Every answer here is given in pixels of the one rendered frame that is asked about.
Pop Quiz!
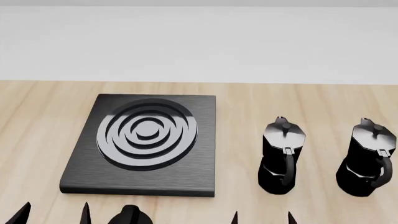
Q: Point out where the black flat stove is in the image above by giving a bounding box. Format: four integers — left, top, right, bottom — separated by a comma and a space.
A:
58, 93, 217, 198

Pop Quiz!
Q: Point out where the black moka pot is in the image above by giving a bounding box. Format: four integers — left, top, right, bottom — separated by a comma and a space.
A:
335, 118, 398, 198
257, 116, 308, 195

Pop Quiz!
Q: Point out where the black rounded stove knob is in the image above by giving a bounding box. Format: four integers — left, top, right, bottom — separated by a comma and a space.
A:
107, 204, 152, 224

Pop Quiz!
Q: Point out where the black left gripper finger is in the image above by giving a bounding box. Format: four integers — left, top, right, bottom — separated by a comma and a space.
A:
80, 202, 93, 224
5, 202, 32, 224

